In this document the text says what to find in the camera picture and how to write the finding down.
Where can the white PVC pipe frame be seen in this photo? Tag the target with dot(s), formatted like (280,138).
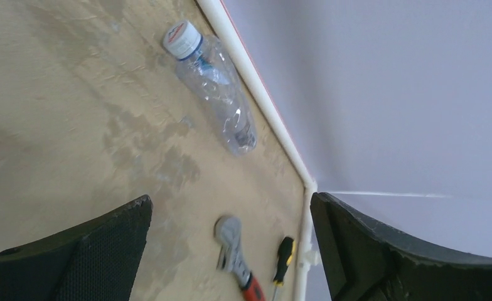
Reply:
(221,21)

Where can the clear crushed bottle back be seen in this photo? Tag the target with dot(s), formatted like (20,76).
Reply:
(205,67)

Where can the yellow black screwdriver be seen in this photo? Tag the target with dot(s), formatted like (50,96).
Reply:
(285,254)

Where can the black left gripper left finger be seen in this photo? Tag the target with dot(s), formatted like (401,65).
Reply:
(95,260)

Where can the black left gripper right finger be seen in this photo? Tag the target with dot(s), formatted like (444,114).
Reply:
(365,259)

